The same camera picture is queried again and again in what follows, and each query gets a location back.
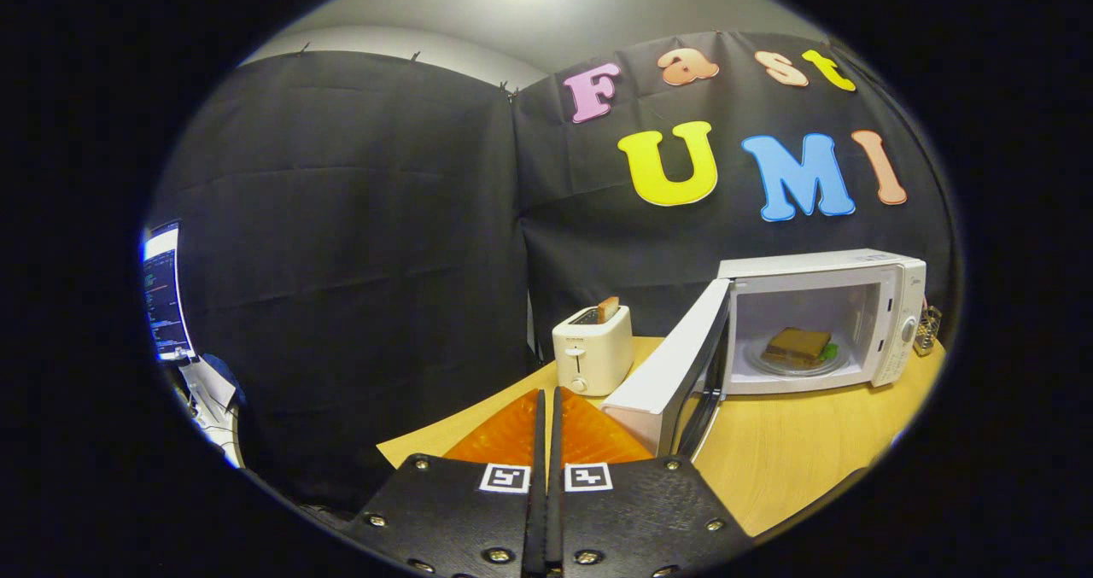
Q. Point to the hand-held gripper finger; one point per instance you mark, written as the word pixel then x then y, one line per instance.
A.
pixel 555 518
pixel 538 518

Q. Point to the white microwave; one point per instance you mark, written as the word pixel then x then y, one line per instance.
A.
pixel 666 382

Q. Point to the brown bread lettuce sandwich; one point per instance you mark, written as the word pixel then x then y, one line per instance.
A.
pixel 798 343

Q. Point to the glass microwave turntable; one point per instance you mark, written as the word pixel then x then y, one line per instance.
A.
pixel 773 370

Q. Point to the white toaster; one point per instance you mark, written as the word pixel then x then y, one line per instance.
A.
pixel 593 347

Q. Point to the brown toast slice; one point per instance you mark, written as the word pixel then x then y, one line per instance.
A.
pixel 608 309

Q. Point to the black backdrop cloth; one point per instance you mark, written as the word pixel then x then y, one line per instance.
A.
pixel 341 262

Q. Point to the white papers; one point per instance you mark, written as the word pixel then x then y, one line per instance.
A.
pixel 209 399

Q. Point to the computer monitor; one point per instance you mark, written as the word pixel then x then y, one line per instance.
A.
pixel 164 296

